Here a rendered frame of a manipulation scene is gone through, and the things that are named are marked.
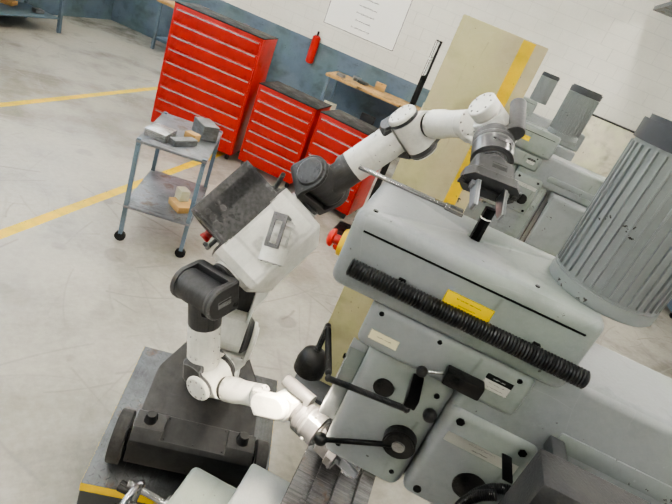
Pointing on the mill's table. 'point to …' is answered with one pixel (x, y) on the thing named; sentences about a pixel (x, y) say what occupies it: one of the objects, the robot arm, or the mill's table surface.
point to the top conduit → (531, 353)
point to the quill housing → (383, 414)
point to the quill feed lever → (396, 442)
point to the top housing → (468, 277)
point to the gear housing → (443, 355)
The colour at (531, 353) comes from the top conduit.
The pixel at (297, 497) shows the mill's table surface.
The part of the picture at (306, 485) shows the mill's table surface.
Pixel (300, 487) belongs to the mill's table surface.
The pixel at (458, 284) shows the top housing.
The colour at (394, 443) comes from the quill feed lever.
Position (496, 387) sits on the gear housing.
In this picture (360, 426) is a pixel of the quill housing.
